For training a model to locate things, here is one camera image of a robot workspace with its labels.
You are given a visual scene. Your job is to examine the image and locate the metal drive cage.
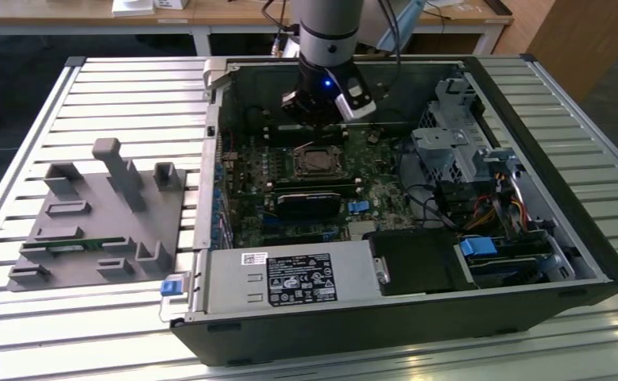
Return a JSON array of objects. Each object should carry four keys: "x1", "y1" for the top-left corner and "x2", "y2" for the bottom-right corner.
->
[{"x1": 410, "y1": 77, "x2": 519, "y2": 186}]

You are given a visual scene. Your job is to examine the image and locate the silver power supply unit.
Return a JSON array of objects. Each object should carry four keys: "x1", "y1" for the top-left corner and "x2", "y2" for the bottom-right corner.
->
[{"x1": 202, "y1": 240, "x2": 384, "y2": 314}]

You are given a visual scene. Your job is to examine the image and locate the silver chipset heatsink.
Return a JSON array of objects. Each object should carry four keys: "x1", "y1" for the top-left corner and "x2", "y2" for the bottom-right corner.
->
[{"x1": 347, "y1": 220, "x2": 379, "y2": 240}]

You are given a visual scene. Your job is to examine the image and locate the black plastic shroud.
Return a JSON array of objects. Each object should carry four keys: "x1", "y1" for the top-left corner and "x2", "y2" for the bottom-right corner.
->
[{"x1": 366, "y1": 229, "x2": 479, "y2": 298}]

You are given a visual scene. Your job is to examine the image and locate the metal disk bay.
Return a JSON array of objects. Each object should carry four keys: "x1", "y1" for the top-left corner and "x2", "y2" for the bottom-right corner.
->
[{"x1": 466, "y1": 228, "x2": 579, "y2": 289}]

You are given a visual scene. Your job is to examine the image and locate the CPU socket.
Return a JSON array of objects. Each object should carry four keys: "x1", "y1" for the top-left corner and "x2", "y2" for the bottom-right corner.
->
[{"x1": 291, "y1": 145, "x2": 350, "y2": 179}]

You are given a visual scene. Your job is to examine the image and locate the metal socket cover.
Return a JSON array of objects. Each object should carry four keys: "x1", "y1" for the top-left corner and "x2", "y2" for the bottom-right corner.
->
[{"x1": 292, "y1": 145, "x2": 347, "y2": 178}]

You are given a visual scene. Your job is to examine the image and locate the wooden desk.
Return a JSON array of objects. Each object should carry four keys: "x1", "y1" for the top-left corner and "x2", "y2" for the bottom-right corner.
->
[{"x1": 0, "y1": 0, "x2": 515, "y2": 56}]

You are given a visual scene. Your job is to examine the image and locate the wooden cabinet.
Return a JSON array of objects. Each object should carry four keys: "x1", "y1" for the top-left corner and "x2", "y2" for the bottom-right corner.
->
[{"x1": 493, "y1": 0, "x2": 618, "y2": 104}]

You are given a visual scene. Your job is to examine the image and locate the silver case handle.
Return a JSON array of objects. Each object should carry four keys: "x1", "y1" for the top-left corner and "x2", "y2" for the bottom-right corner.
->
[{"x1": 202, "y1": 56, "x2": 235, "y2": 91}]

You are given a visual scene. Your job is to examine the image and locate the silver CPU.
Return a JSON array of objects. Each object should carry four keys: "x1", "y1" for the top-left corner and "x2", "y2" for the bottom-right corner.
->
[{"x1": 307, "y1": 152, "x2": 338, "y2": 170}]

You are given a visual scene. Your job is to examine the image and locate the green motherboard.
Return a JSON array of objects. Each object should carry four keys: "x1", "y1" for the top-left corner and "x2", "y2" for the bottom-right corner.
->
[{"x1": 215, "y1": 126, "x2": 420, "y2": 247}]

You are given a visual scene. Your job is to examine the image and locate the grey parts rack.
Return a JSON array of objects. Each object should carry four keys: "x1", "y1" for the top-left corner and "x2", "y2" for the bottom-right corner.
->
[{"x1": 8, "y1": 137, "x2": 191, "y2": 293}]

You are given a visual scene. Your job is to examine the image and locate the green RAM stick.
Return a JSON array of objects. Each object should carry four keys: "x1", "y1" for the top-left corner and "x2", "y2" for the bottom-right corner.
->
[{"x1": 45, "y1": 237, "x2": 130, "y2": 253}]

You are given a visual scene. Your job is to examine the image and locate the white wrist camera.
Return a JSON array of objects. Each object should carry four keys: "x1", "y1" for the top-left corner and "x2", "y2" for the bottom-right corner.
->
[{"x1": 334, "y1": 67, "x2": 379, "y2": 121}]

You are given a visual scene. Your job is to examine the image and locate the blue disk carrier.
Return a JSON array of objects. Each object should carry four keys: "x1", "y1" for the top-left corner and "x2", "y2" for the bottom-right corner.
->
[{"x1": 459, "y1": 237, "x2": 498, "y2": 259}]

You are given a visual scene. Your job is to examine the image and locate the black graphics card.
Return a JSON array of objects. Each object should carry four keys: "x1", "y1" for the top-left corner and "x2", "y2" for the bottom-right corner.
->
[{"x1": 274, "y1": 190, "x2": 344, "y2": 218}]

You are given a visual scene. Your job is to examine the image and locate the black PC case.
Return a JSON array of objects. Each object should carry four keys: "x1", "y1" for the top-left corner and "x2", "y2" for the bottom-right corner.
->
[{"x1": 170, "y1": 53, "x2": 618, "y2": 368}]

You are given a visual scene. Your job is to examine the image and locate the white box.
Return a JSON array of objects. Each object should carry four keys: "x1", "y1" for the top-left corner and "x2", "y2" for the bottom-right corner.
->
[{"x1": 111, "y1": 0, "x2": 158, "y2": 17}]

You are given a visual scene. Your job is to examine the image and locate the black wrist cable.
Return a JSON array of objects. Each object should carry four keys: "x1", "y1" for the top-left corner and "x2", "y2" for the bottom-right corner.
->
[{"x1": 376, "y1": 0, "x2": 406, "y2": 101}]

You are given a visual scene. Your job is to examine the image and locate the black RAM slot bank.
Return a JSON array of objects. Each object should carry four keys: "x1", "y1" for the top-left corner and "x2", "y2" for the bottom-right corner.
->
[
  {"x1": 270, "y1": 180, "x2": 358, "y2": 194},
  {"x1": 270, "y1": 125, "x2": 343, "y2": 147}
]

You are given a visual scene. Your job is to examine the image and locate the coloured wire bundle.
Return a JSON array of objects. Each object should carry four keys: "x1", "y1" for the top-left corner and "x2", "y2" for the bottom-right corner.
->
[{"x1": 466, "y1": 197, "x2": 530, "y2": 231}]

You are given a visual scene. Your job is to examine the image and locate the pale blue teach pendant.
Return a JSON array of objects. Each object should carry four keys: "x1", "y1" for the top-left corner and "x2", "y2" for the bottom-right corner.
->
[{"x1": 375, "y1": 0, "x2": 426, "y2": 52}]

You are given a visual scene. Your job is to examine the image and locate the black internal cable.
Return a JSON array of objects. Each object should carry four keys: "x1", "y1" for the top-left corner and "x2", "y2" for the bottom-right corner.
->
[{"x1": 402, "y1": 183, "x2": 459, "y2": 230}]

